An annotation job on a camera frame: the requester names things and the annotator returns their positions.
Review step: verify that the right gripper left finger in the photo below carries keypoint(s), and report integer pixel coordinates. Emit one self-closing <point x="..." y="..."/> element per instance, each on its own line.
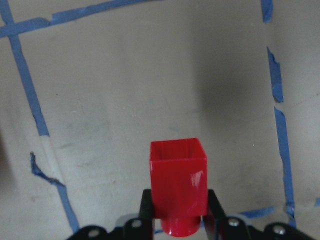
<point x="132" y="226"/>

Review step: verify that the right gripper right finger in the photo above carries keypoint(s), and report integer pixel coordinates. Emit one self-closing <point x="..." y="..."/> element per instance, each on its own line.
<point x="220" y="226"/>

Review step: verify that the red toy block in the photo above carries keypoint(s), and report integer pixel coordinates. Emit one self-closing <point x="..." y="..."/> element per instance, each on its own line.
<point x="179" y="185"/>

